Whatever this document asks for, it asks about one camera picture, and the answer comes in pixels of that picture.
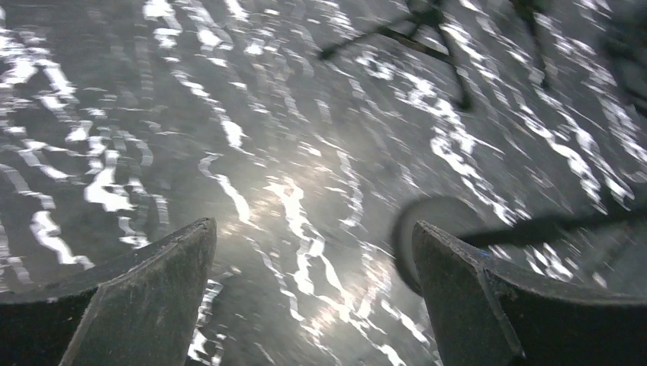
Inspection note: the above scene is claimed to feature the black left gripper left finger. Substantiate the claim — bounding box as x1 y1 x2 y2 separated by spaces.
1 218 217 365

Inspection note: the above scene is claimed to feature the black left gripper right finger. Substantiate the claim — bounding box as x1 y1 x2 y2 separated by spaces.
412 222 646 365

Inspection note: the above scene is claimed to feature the black tripod microphone stand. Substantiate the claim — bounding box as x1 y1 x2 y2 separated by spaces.
317 0 474 112

